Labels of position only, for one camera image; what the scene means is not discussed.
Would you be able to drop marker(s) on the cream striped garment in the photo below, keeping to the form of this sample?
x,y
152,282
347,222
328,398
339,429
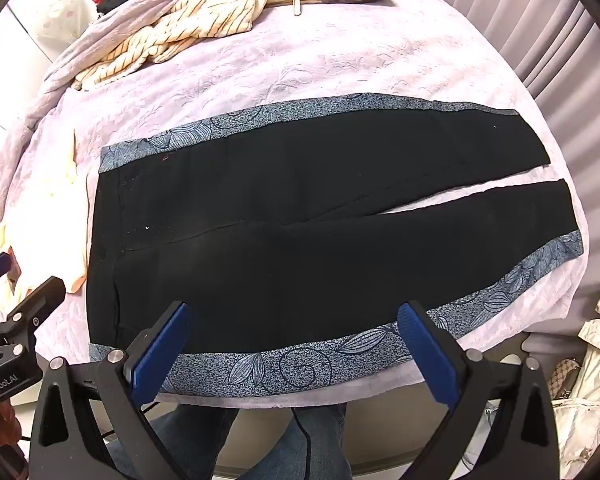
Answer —
x,y
180,25

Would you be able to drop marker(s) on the person's left leg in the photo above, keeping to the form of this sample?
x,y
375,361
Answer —
x,y
195,440

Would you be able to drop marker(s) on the grey bed base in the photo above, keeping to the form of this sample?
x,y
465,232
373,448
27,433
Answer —
x,y
555,342

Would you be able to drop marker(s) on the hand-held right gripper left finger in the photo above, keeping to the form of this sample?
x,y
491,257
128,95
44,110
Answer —
x,y
162,355

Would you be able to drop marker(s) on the person's leg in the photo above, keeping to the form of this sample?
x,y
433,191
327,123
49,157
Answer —
x,y
195,440
320,440

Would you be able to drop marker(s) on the grey pleated curtain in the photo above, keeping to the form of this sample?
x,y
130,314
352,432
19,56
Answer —
x,y
545,35

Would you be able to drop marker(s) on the pale yellow cloth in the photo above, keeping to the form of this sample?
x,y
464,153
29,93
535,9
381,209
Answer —
x,y
65,200

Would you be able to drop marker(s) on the checkered patterned bag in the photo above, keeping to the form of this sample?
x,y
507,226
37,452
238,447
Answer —
x,y
565,372

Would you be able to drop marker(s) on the person's left hand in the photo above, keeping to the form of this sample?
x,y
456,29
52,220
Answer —
x,y
4,422

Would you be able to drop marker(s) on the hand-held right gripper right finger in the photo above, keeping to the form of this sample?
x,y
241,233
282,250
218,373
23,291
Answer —
x,y
427,355

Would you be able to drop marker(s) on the person's right leg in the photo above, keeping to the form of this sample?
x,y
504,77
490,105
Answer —
x,y
320,440

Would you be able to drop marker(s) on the black pants with floral stripes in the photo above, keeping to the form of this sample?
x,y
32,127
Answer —
x,y
290,240

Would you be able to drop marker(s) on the pink embossed bedspread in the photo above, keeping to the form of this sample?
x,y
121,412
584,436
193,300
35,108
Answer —
x,y
290,70

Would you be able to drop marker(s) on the white floral pillow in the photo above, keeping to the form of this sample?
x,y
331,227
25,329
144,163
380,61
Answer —
x,y
60,12

